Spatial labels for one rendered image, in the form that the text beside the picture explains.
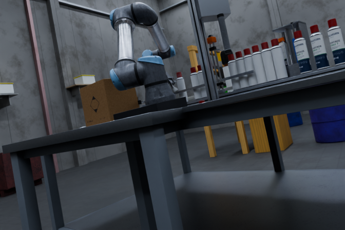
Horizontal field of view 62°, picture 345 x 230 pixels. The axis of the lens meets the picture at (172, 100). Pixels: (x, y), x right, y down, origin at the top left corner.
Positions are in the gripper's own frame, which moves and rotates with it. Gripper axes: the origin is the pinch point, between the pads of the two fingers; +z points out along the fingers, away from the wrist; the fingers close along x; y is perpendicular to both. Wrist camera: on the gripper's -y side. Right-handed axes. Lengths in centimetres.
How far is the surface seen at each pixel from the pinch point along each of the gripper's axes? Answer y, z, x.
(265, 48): -1, 26, -66
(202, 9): -17, -9, -60
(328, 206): 9, 103, -32
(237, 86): -1.4, 29.0, -40.3
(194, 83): -2.2, 7.9, -20.1
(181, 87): -1.2, 1.9, -10.2
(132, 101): -21.0, -9.4, 15.1
